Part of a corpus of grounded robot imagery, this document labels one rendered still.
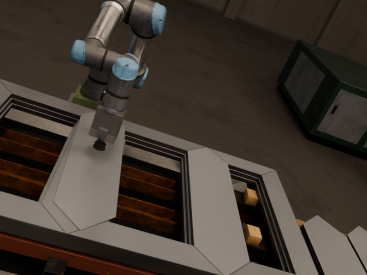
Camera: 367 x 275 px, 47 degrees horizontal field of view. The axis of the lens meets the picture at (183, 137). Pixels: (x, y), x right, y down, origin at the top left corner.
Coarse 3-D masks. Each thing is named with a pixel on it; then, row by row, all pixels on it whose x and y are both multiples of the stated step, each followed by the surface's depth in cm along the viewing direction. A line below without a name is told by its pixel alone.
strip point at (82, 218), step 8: (64, 208) 116; (72, 208) 117; (80, 208) 118; (72, 216) 114; (80, 216) 116; (88, 216) 117; (96, 216) 118; (104, 216) 119; (112, 216) 121; (80, 224) 113; (88, 224) 114; (96, 224) 115
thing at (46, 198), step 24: (0, 120) 149; (72, 120) 164; (144, 144) 170; (48, 192) 119; (264, 192) 170; (0, 216) 105; (264, 216) 160; (48, 240) 109; (72, 240) 109; (192, 240) 126; (144, 264) 114; (168, 264) 114; (288, 264) 135
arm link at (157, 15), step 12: (132, 0) 163; (144, 0) 165; (132, 12) 163; (144, 12) 163; (156, 12) 164; (132, 24) 167; (144, 24) 165; (156, 24) 165; (132, 36) 179; (144, 36) 172; (132, 48) 183; (144, 48) 181; (144, 60) 192; (144, 72) 200
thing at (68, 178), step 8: (64, 176) 128; (72, 176) 130; (80, 176) 131; (88, 176) 133; (64, 184) 125; (72, 184) 126; (80, 184) 128; (88, 184) 129; (96, 184) 131; (104, 184) 132; (112, 184) 134; (96, 192) 127; (104, 192) 129; (112, 192) 130
